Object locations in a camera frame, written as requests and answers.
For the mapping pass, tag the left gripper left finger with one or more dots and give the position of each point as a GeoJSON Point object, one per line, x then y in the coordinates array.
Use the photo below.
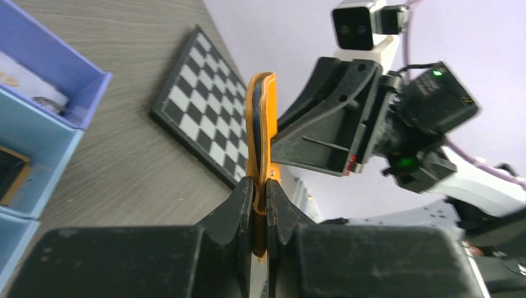
{"type": "Point", "coordinates": [224, 260]}

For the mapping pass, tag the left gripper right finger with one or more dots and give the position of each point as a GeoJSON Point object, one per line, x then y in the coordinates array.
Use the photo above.
{"type": "Point", "coordinates": [292, 256]}

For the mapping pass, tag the yellow item in blue drawer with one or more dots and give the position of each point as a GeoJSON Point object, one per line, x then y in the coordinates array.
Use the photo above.
{"type": "Point", "coordinates": [15, 168]}

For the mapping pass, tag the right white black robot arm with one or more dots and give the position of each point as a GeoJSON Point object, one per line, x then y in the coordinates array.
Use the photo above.
{"type": "Point", "coordinates": [408, 127]}

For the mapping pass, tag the blue purple three-drawer organizer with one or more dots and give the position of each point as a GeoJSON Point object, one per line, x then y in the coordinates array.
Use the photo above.
{"type": "Point", "coordinates": [46, 138]}

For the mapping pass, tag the black white checkerboard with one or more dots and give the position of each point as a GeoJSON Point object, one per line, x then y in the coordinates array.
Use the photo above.
{"type": "Point", "coordinates": [202, 106]}

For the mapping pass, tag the orange leather card holder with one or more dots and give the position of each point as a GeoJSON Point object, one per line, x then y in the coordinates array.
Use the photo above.
{"type": "Point", "coordinates": [261, 127]}

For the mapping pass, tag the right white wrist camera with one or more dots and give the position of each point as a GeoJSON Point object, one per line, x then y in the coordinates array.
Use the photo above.
{"type": "Point", "coordinates": [369, 30]}

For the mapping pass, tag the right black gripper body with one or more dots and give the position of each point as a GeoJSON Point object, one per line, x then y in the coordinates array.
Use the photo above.
{"type": "Point", "coordinates": [323, 129]}

